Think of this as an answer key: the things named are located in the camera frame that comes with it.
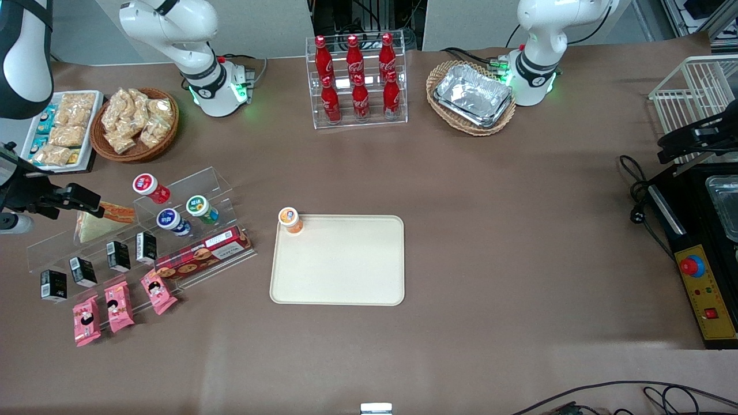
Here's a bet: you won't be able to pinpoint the black cable bundle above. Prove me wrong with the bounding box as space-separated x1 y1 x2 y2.
310 0 425 51

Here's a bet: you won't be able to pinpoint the small black drink carton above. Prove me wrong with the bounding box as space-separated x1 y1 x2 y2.
69 256 98 289
106 240 132 274
135 231 158 266
40 269 68 304

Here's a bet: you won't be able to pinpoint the white rectangular snack tray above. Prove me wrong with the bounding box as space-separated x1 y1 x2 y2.
20 90 105 174

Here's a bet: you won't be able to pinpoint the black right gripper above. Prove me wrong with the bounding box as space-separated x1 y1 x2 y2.
0 141 106 221

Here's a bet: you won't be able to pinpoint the aluminium foil tray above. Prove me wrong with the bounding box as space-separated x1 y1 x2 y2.
433 63 514 129

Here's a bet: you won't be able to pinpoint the clear acrylic tiered shelf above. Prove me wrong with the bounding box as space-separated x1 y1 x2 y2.
26 167 258 333

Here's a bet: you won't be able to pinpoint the blue small snack packet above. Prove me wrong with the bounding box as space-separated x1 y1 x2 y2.
33 104 58 152

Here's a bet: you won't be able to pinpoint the brown round wicker basket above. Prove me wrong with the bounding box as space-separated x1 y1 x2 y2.
89 87 180 164

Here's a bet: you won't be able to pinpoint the beige plastic tray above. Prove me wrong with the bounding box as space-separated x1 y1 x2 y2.
269 214 405 306

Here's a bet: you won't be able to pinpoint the clear bag of crackers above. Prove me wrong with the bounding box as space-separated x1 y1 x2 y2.
101 92 131 133
147 98 175 125
140 118 172 149
105 130 139 155
118 88 152 132

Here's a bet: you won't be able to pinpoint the white wire basket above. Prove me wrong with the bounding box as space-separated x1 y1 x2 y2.
648 54 738 165

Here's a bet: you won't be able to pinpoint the yellow control panel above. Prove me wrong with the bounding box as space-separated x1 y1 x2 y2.
674 244 738 341

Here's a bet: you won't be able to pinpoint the green lid small bottle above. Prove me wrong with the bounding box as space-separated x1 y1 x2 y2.
185 195 220 226

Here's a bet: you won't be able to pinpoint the clear acrylic bottle rack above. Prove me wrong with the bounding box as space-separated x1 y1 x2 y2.
305 35 409 130

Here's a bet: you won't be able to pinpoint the black power cable with plug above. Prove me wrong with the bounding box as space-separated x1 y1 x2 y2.
619 154 676 258

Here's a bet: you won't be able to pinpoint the orange lid small bottle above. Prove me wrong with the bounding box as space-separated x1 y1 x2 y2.
278 207 304 235

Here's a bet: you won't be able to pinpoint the metal frame rack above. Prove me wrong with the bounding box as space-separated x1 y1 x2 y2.
662 0 738 42

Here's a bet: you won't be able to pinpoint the blue lid small bottle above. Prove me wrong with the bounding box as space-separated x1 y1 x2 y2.
156 208 193 238

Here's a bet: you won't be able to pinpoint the grey connector cable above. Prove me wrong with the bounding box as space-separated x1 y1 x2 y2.
218 54 269 88

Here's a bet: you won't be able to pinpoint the foil tray in machine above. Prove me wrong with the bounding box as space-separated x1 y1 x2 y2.
704 175 738 243

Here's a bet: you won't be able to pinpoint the red emergency stop button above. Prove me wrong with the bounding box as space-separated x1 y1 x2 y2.
680 255 706 279

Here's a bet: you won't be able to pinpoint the light oval wicker basket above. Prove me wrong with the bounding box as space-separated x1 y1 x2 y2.
426 59 518 137

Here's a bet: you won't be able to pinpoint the red cola bottle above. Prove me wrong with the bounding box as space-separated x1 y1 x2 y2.
314 35 334 82
345 34 364 81
383 71 402 119
321 76 342 124
351 74 370 121
378 32 397 78

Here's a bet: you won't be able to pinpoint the black sealing machine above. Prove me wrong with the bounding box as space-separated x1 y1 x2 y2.
645 161 738 351

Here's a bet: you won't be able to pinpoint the triangle sandwich orange label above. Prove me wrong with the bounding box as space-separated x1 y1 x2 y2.
77 201 137 244

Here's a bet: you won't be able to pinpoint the black base cables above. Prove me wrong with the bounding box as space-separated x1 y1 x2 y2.
440 47 509 74

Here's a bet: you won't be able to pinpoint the red cookie box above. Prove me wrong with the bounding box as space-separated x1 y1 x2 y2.
154 225 254 282

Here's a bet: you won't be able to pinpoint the red lid small bottle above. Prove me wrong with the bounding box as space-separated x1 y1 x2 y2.
132 173 172 205

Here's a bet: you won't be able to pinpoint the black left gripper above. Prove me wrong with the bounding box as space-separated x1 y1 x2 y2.
657 112 738 165

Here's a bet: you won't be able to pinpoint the flat cracker packet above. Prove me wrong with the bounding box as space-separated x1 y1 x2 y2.
48 125 87 148
57 92 97 127
31 144 73 168

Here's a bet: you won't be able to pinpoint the looped black cable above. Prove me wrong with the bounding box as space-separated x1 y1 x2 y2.
642 385 738 415

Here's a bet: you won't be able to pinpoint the long black cable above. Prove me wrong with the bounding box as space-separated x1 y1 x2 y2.
510 380 738 415

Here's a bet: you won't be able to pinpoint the pink snack packet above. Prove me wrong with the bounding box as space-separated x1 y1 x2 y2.
104 280 135 334
140 268 179 316
72 295 102 348

